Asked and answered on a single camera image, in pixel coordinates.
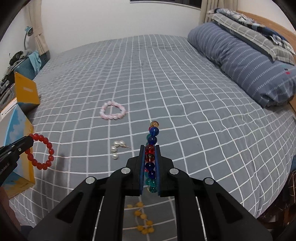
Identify grey plaid pillow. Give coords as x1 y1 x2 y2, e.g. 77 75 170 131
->
206 8 295 65

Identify pink bead bracelet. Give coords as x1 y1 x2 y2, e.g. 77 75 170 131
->
99 100 127 121

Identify yellow amber bead bracelet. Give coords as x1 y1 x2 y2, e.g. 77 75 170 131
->
126 201 155 236

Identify blue desk lamp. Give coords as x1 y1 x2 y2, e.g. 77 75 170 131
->
23 26 34 50

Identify beige curtain right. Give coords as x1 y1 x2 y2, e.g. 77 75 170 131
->
199 0 239 25

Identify beige curtain left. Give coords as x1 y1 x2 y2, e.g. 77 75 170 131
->
25 0 49 55

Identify beige curtain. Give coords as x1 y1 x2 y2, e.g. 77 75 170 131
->
25 0 49 55
199 0 239 25

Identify red bead bracelet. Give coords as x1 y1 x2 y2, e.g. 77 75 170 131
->
24 133 55 171

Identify teal cloth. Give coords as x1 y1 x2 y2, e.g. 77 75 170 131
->
28 50 42 75

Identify blue yellow cardboard box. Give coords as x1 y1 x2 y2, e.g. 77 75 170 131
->
1 72 40 199

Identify white pearl earrings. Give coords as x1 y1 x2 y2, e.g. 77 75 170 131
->
110 141 131 160

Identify multicolour glass bead bracelet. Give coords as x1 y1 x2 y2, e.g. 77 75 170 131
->
143 120 161 194

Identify dark window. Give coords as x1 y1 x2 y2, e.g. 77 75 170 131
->
130 0 202 9

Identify grey hard suitcase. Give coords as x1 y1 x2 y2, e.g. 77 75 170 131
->
0 73 15 111

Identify black clutter on suitcases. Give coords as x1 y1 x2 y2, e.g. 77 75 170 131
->
9 50 32 66

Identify teal suitcase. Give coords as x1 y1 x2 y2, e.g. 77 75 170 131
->
13 51 51 80

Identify blue striped rolled duvet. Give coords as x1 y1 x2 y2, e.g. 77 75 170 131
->
188 22 295 108

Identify wooden headboard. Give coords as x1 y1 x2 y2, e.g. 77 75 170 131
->
237 9 296 121

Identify grey checked bed sheet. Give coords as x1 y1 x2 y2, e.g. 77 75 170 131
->
10 35 295 226

